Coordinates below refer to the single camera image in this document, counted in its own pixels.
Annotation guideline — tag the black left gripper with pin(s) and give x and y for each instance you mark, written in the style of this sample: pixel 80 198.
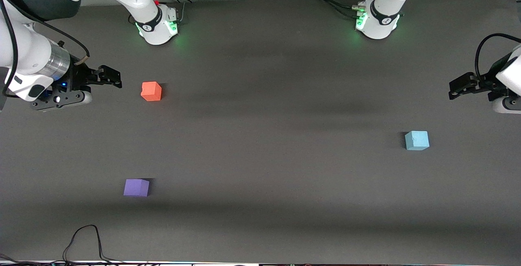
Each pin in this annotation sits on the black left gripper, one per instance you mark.
pixel 485 82

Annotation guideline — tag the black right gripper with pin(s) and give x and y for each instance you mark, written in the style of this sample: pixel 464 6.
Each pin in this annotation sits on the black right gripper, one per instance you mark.
pixel 78 76

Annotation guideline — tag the light blue foam block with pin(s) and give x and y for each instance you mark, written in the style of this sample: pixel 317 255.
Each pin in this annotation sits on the light blue foam block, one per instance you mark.
pixel 416 140

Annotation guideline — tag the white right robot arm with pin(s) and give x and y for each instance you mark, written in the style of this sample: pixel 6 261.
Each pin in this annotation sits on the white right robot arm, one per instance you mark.
pixel 24 50

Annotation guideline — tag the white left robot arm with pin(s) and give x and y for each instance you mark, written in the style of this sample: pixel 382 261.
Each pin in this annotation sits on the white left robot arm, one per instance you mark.
pixel 382 17

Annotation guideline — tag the orange foam block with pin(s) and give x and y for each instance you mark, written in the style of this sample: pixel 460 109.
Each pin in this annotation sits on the orange foam block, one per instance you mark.
pixel 151 91

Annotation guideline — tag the purple foam block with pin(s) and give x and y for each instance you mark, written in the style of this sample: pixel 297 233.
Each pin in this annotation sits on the purple foam block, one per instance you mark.
pixel 136 187

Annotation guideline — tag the dark grey table mat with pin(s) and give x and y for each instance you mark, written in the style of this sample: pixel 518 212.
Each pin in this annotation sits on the dark grey table mat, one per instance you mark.
pixel 285 176

